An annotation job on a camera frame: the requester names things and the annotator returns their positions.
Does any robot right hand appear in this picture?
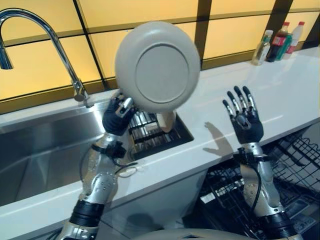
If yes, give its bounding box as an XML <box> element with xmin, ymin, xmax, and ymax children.
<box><xmin>222</xmin><ymin>85</ymin><xmax>264</xmax><ymax>145</ymax></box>

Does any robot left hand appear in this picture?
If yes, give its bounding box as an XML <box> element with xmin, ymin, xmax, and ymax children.
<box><xmin>102</xmin><ymin>90</ymin><xmax>137</xmax><ymax>137</ymax></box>

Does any grey round plate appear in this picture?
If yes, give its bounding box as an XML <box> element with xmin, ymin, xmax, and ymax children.
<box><xmin>114</xmin><ymin>20</ymin><xmax>201</xmax><ymax>114</ymax></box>

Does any clear oil bottle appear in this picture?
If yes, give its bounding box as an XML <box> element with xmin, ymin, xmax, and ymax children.
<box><xmin>251</xmin><ymin>29</ymin><xmax>274</xmax><ymax>66</ymax></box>

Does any stainless steel sink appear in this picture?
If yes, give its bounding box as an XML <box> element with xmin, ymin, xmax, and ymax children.
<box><xmin>0</xmin><ymin>102</ymin><xmax>116</xmax><ymax>208</ymax></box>

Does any green bottle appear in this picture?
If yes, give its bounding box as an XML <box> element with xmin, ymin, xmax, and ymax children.
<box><xmin>275</xmin><ymin>33</ymin><xmax>293</xmax><ymax>61</ymax></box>

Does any dark sauce bottle red cap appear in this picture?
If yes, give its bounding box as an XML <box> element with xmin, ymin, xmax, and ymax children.
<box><xmin>265</xmin><ymin>21</ymin><xmax>291</xmax><ymax>63</ymax></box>

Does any white bottle red cap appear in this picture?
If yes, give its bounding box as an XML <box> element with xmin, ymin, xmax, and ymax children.
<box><xmin>282</xmin><ymin>21</ymin><xmax>306</xmax><ymax>60</ymax></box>

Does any chrome gooseneck faucet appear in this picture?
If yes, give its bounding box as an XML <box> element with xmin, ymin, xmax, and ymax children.
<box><xmin>0</xmin><ymin>8</ymin><xmax>90</xmax><ymax>102</ymax></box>

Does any black wire dish rack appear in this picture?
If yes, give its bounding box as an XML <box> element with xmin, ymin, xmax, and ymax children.
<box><xmin>127</xmin><ymin>109</ymin><xmax>195</xmax><ymax>161</ymax></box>

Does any black wire dishwasher rack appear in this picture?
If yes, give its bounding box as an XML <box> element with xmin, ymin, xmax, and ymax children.
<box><xmin>198</xmin><ymin>129</ymin><xmax>320</xmax><ymax>240</ymax></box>

